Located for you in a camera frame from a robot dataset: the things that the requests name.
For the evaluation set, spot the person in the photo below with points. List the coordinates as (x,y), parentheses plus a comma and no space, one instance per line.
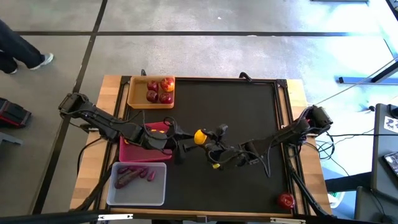
(18,46)

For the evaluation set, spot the black metal table frame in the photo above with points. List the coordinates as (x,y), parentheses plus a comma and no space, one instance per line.
(281,83)

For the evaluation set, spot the black desk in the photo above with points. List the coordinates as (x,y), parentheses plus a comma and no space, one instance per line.
(381,155)

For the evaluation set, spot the grey metal bracket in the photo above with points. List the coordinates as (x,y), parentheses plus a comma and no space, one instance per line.
(9,138)

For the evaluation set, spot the black diagonal stand leg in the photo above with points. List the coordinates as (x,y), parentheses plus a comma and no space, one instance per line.
(387,73)

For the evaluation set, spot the white and green item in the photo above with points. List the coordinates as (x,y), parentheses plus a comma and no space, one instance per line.
(337,199)

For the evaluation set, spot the purple sweet potato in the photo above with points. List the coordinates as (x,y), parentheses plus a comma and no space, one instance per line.
(127,178)

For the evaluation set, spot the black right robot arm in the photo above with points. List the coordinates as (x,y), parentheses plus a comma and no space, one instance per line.
(286,133)

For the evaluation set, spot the black overhead gantry bar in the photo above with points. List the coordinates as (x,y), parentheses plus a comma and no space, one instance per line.
(46,218)

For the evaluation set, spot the white patterned sticker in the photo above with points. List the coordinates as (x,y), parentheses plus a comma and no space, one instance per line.
(391,124)

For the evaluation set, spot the black hooked clamp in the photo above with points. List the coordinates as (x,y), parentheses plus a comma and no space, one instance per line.
(245,76)

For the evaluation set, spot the pink plastic basket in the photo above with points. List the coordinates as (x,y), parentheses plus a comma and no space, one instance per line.
(140,155)

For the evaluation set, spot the small black clamp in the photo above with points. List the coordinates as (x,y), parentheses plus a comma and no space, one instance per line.
(143,72)

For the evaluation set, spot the dark red apple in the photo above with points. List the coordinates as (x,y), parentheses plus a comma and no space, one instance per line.
(152,85)
(285,200)
(165,98)
(152,96)

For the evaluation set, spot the red and yellow apple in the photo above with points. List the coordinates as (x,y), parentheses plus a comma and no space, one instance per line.
(167,84)

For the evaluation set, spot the black table mat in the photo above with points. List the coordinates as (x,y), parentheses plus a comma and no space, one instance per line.
(224,102)

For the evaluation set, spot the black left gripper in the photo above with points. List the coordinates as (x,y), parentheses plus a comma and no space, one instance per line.
(158,140)

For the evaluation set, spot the silver gantry bracket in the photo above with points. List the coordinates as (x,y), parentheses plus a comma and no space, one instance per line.
(115,216)
(287,221)

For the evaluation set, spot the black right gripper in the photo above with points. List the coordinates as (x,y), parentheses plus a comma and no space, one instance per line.
(230,155)

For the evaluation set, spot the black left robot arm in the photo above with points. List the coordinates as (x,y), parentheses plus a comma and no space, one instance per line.
(105,123)

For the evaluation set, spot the clear plastic basket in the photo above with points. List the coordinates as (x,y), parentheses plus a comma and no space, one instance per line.
(140,193)

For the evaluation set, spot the red and black case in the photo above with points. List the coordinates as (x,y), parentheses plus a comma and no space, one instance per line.
(14,113)

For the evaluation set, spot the blue metal bar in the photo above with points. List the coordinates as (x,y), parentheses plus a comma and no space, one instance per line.
(357,80)

